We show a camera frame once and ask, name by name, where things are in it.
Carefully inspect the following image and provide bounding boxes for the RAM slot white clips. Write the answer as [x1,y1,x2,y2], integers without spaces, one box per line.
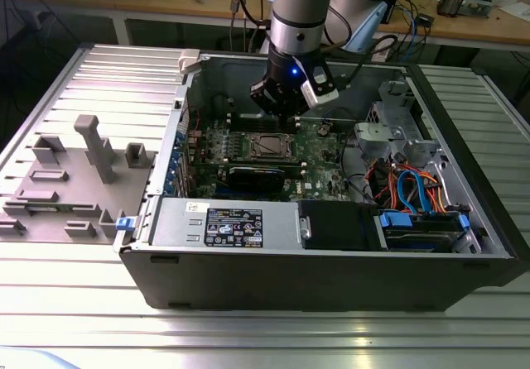
[229,122,300,130]
[193,160,306,169]

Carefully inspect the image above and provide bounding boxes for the CPU socket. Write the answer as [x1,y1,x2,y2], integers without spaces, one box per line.
[243,130,298,160]

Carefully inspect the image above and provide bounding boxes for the grey parts rack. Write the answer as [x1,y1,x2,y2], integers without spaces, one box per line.
[0,114,161,246]

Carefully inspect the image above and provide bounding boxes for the wooden desk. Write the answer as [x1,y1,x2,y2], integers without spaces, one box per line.
[0,0,530,51]

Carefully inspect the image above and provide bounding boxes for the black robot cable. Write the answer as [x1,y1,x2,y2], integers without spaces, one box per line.
[322,32,399,93]

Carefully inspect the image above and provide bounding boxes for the green motherboard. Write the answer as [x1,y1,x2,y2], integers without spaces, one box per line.
[181,114,353,203]

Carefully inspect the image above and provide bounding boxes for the black graphics card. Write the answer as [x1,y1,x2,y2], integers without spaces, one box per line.
[215,162,287,195]

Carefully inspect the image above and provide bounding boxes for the hard disk in blue carrier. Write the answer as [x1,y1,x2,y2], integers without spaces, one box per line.
[374,208,471,254]

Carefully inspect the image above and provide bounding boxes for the thin black wire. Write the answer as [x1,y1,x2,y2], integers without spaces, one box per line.
[324,106,357,124]

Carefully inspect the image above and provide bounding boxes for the black plastic bay cover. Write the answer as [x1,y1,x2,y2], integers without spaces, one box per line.
[297,199,390,253]

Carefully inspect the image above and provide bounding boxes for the small electronic device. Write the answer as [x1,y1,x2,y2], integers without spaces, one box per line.
[436,0,494,18]

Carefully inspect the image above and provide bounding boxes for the grey power supply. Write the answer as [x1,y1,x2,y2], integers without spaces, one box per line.
[151,197,300,251]

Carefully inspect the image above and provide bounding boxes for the silver CPU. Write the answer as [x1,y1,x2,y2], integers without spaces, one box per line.
[258,136,285,154]

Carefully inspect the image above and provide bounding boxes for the black PC case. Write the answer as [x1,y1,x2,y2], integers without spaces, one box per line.
[112,49,530,313]

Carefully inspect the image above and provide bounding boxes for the flat blue wire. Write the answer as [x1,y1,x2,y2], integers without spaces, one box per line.
[396,169,435,217]

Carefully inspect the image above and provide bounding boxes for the metal socket cover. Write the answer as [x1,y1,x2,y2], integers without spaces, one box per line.
[248,132,293,158]

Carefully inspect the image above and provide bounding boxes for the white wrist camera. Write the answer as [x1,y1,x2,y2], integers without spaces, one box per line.
[298,65,341,110]

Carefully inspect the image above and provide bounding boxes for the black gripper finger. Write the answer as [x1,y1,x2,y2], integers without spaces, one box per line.
[249,79,288,132]
[287,103,312,132]

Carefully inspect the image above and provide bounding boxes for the orange wire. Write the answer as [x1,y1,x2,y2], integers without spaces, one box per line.
[413,171,451,215]

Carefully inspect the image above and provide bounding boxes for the silver metal drive cage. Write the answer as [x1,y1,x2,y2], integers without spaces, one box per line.
[354,78,446,167]

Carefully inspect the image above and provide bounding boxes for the grey plastic latch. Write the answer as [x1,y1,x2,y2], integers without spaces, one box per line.
[176,48,203,75]

